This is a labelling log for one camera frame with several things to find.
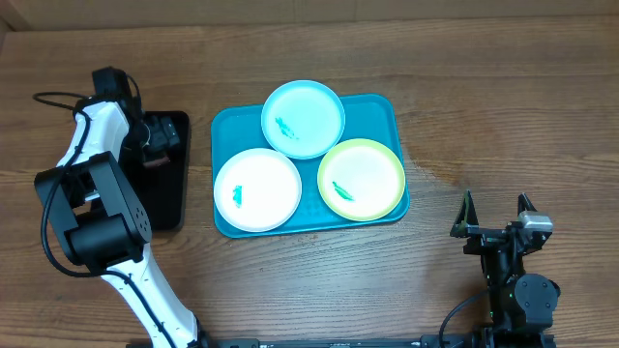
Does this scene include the yellow-green plate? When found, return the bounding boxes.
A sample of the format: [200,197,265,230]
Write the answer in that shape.
[317,138,405,221]

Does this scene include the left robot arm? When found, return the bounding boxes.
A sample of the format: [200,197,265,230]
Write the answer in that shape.
[34,94,211,347]

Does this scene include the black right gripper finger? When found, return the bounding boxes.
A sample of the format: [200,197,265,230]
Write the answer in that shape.
[450,189,480,238]
[517,192,537,215]

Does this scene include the teal plastic tray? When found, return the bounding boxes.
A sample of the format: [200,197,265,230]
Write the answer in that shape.
[211,94,404,236]

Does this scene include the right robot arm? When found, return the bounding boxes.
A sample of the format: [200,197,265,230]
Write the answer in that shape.
[438,190,561,347]

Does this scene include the black plastic tray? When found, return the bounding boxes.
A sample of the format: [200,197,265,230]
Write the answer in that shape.
[119,111,192,232]

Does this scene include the white plate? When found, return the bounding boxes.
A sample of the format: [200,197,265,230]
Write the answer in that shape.
[214,148,302,233]

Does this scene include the light blue plate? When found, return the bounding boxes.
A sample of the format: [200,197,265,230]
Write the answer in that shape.
[260,80,346,160]

